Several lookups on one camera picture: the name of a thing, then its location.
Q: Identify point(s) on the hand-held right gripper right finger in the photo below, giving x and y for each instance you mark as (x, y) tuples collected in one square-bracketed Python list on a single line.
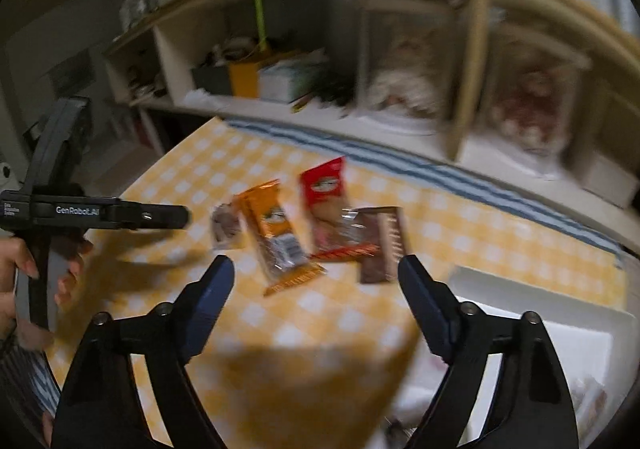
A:
[(425, 309)]

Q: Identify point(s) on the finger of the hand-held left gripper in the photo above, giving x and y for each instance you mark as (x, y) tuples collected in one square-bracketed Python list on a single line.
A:
[(155, 216)]

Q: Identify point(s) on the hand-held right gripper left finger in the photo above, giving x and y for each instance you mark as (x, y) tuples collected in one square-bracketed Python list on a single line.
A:
[(212, 309)]

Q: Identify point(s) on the small brown cookie packet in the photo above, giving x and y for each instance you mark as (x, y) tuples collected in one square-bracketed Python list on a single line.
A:
[(225, 224)]

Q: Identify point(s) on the brown snack packet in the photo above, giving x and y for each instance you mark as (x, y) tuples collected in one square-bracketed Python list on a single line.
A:
[(385, 244)]

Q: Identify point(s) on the orange snack packet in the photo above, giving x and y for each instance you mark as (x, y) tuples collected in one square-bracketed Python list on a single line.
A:
[(272, 229)]

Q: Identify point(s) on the white cardboard box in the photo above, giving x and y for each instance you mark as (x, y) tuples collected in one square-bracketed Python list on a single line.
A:
[(550, 324)]

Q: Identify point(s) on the red snack packet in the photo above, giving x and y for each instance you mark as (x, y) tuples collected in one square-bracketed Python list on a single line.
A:
[(325, 189)]

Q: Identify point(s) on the person's left hand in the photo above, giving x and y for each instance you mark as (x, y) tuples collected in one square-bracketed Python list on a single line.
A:
[(25, 329)]

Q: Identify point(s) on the yellow checkered tablecloth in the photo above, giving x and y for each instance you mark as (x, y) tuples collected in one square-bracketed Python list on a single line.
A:
[(200, 164)]

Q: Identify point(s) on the blue striped cloth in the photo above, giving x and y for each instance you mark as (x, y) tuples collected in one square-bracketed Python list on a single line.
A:
[(450, 174)]

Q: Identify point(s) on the yellow box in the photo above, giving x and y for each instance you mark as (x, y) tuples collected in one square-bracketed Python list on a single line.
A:
[(245, 76)]

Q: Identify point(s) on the striped clothing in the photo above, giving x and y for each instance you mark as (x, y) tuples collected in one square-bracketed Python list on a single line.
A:
[(25, 379)]

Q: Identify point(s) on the white green tissue box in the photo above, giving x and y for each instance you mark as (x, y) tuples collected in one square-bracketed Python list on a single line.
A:
[(285, 81)]

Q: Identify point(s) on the dark pens bundle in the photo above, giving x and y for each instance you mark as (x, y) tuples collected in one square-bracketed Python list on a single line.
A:
[(325, 91)]

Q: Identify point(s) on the clear glassware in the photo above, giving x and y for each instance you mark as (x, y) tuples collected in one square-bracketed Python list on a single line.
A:
[(132, 4)]

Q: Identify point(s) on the small white box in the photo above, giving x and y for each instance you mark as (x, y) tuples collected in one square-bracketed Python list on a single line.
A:
[(610, 179)]

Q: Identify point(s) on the red-dress doll in case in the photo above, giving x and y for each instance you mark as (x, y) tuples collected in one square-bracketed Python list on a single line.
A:
[(530, 99)]

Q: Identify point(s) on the white-dress doll in case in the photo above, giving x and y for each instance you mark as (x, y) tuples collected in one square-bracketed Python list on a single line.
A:
[(400, 74)]

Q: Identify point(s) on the green stick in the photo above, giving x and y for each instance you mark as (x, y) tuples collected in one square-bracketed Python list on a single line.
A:
[(259, 4)]

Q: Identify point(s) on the cream wooden shelf unit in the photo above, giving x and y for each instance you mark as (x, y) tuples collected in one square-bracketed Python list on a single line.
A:
[(475, 54)]

